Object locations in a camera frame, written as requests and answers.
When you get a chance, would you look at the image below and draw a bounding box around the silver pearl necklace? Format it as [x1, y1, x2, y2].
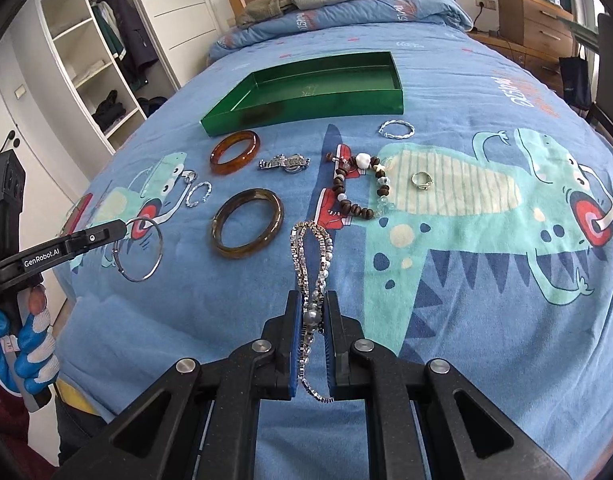
[289, 220, 336, 404]

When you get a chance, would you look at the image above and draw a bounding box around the thin silver bangle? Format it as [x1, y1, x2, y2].
[111, 216, 164, 284]

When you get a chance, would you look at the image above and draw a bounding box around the green jewelry tray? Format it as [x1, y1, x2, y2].
[201, 51, 404, 136]

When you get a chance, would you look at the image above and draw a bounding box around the left blue white gloved hand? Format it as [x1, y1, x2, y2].
[0, 284, 60, 417]

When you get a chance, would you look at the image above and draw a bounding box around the dark brown bangle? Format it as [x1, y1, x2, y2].
[210, 188, 285, 259]

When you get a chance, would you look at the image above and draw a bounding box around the white door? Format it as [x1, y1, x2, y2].
[0, 58, 91, 212]

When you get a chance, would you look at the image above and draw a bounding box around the amber orange bangle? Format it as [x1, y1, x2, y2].
[210, 130, 261, 176]

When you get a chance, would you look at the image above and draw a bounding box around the blue cartoon bed sheet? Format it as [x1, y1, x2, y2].
[57, 23, 613, 479]

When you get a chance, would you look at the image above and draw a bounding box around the white open wardrobe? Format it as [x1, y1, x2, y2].
[38, 0, 218, 151]

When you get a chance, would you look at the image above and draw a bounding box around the olive green jacket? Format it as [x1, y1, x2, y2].
[236, 0, 297, 29]

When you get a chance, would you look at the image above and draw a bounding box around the blue folded duvet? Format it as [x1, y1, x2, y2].
[209, 0, 473, 63]

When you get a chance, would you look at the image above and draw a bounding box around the dark tote bag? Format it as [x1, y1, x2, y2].
[559, 56, 591, 112]

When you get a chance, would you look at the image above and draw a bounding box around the dark grey chair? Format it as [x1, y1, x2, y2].
[586, 13, 613, 141]

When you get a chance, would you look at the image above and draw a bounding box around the wooden drawer chest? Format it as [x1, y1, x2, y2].
[469, 0, 577, 98]

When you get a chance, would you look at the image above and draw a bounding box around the small silver open bracelet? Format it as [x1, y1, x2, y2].
[185, 180, 214, 209]

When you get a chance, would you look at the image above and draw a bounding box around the silver chain bracelet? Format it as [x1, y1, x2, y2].
[257, 154, 313, 175]

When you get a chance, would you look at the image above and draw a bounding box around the brown white beaded bracelet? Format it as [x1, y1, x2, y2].
[325, 150, 393, 221]

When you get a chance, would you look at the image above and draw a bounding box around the twisted silver bracelet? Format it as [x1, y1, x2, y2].
[377, 118, 417, 141]

